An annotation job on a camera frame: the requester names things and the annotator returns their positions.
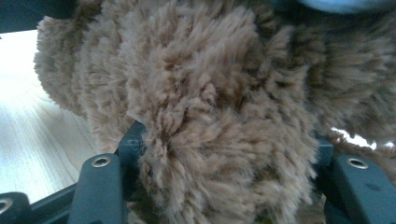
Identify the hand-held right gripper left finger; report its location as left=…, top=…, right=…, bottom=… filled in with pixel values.
left=66, top=120, right=148, bottom=224

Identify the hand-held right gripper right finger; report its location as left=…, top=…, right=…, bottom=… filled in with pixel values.
left=313, top=136, right=396, bottom=224

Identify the brown teddy bear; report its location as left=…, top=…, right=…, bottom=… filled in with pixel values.
left=32, top=0, right=396, bottom=224

